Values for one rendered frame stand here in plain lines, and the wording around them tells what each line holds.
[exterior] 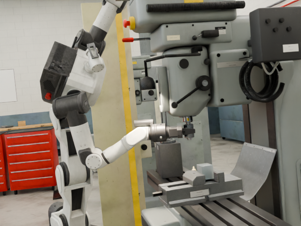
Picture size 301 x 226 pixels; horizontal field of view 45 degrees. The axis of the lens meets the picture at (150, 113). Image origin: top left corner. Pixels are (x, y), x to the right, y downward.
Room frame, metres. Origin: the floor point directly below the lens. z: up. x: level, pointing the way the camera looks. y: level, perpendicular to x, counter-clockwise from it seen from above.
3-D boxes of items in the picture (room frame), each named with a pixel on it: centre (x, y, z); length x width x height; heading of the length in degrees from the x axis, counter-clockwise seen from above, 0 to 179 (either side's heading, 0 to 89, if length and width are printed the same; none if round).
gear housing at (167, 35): (1.77, -0.22, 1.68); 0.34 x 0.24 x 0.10; 103
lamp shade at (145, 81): (1.69, 0.00, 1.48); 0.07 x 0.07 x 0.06
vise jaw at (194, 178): (1.58, -0.16, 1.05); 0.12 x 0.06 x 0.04; 14
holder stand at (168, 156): (2.11, -0.08, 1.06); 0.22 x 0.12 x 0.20; 7
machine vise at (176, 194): (1.59, -0.19, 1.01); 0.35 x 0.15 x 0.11; 104
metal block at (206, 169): (1.59, -0.22, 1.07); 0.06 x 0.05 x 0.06; 14
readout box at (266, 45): (1.50, -0.54, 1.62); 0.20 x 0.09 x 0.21; 103
